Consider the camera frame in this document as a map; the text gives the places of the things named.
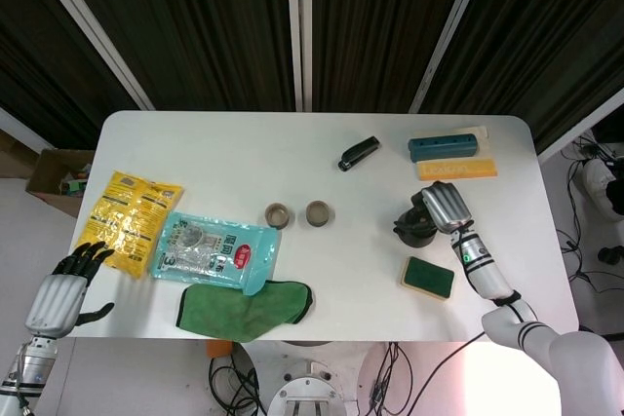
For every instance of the black stapler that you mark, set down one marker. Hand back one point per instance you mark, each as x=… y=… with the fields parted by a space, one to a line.
x=358 y=153

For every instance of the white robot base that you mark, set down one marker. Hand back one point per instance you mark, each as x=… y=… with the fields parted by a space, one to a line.
x=304 y=387

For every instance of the black teapot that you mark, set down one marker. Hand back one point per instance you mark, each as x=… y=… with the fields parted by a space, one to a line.
x=419 y=238

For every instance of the green and yellow sponge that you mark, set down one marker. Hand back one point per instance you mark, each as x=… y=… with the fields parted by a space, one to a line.
x=429 y=277

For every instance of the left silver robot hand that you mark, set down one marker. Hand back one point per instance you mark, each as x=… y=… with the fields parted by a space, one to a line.
x=53 y=304

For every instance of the small orange object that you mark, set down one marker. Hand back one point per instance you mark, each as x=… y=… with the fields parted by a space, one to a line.
x=217 y=349

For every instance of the small black device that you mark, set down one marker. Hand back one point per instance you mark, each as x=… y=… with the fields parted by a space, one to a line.
x=612 y=254

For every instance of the white partition post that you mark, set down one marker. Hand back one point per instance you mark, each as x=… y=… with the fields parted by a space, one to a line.
x=88 y=26
x=580 y=129
x=448 y=28
x=24 y=129
x=298 y=31

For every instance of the cardboard box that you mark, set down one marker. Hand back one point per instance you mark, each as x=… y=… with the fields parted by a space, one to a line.
x=44 y=177

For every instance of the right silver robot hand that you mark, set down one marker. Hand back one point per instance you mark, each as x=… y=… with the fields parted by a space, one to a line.
x=446 y=206

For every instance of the light blue cloth package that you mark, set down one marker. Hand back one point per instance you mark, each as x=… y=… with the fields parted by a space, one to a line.
x=214 y=250

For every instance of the teal plastic block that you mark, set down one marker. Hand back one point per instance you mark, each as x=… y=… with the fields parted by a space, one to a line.
x=443 y=147

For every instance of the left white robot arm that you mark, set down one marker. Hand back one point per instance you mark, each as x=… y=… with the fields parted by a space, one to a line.
x=29 y=372

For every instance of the green microfiber cloth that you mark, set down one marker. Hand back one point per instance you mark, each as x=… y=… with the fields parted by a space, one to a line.
x=234 y=311

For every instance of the yellow plastic bag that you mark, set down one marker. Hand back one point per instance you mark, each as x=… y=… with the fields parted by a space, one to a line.
x=122 y=221

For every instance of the dark green teacup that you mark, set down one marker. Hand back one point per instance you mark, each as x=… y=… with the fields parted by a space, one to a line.
x=319 y=214
x=279 y=216

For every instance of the white rounded machine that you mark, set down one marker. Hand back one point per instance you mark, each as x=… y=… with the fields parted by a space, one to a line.
x=597 y=182

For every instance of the orange Lexicon box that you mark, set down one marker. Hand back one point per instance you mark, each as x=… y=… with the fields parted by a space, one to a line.
x=458 y=170

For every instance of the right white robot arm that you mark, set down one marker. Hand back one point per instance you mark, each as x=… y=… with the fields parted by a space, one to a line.
x=480 y=270

